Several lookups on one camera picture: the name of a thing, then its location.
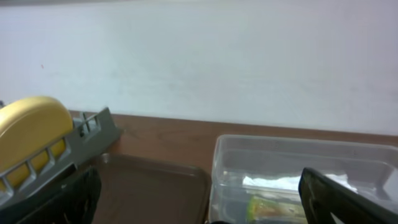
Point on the yellow round plate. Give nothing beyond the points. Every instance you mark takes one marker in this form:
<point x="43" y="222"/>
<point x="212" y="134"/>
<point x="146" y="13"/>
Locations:
<point x="28" y="125"/>

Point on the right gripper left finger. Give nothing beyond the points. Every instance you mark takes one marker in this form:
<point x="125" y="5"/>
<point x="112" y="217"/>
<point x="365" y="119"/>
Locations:
<point x="71" y="200"/>

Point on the brown serving tray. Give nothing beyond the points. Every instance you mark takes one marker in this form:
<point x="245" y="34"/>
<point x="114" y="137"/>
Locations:
<point x="139" y="190"/>

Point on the white napkin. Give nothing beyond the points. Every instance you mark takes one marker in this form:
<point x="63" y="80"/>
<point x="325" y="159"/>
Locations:
<point x="292" y="183"/>

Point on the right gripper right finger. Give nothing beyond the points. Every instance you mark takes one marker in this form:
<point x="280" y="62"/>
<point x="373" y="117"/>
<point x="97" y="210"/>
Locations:
<point x="323" y="200"/>

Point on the clear plastic bin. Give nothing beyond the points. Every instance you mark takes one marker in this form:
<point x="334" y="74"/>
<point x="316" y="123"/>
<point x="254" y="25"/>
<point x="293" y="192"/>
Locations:
<point x="371" y="168"/>

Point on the green plastic wrapper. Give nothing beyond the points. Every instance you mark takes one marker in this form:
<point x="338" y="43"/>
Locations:
<point x="264" y="210"/>

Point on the grey plastic dish rack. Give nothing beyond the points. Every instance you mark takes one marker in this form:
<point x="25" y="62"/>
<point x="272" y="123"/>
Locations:
<point x="89" y="138"/>

